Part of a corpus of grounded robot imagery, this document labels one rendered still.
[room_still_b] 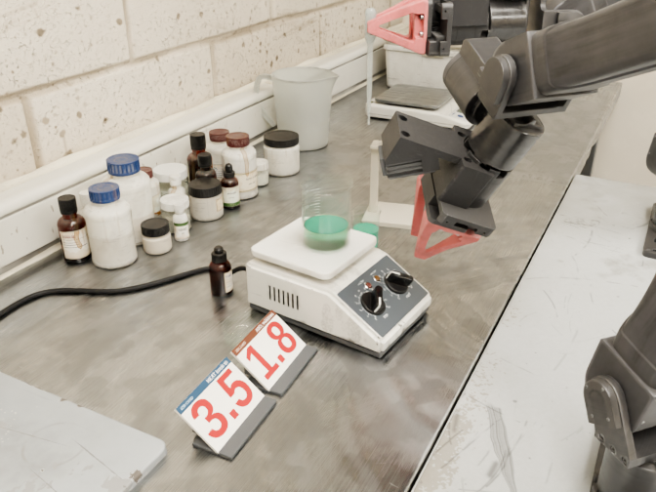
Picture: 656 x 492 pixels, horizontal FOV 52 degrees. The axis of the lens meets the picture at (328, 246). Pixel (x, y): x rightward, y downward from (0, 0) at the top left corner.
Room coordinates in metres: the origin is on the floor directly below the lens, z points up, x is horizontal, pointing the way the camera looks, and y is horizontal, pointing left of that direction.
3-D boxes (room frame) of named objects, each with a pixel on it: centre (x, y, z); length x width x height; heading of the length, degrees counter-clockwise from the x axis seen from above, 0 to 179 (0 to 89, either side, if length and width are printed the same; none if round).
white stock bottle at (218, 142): (1.16, 0.19, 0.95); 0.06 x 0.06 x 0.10
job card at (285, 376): (0.61, 0.06, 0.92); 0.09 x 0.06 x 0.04; 155
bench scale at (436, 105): (1.60, -0.24, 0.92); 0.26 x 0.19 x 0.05; 63
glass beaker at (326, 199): (0.75, 0.00, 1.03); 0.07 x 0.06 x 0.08; 129
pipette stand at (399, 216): (1.01, -0.10, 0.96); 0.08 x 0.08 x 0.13; 76
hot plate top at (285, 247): (0.75, 0.02, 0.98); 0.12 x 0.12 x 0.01; 56
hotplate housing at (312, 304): (0.74, 0.00, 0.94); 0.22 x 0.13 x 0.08; 56
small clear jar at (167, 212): (0.97, 0.24, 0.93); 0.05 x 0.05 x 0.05
